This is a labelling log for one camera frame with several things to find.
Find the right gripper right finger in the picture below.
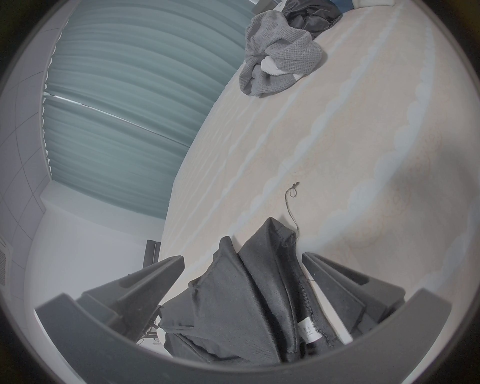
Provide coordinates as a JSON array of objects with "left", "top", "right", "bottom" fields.
[{"left": 301, "top": 252, "right": 406, "bottom": 338}]

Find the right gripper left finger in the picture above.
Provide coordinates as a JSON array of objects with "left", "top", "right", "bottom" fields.
[{"left": 76, "top": 255, "right": 185, "bottom": 343}]

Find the black long-sleeved top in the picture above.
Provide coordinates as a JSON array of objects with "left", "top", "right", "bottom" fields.
[{"left": 157, "top": 181, "right": 340, "bottom": 366}]

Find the bed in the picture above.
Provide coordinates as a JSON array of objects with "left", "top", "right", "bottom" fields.
[{"left": 162, "top": 0, "right": 479, "bottom": 345}]

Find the blue-green curtain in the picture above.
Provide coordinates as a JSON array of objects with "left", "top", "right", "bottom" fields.
[
  {"left": 43, "top": 0, "right": 263, "bottom": 143},
  {"left": 42, "top": 94, "right": 193, "bottom": 220}
]

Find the grey garment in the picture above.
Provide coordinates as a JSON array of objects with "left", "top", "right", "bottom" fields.
[{"left": 239, "top": 10, "right": 324, "bottom": 98}]

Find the black patterned garment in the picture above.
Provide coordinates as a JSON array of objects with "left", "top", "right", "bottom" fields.
[{"left": 282, "top": 0, "right": 344, "bottom": 38}]

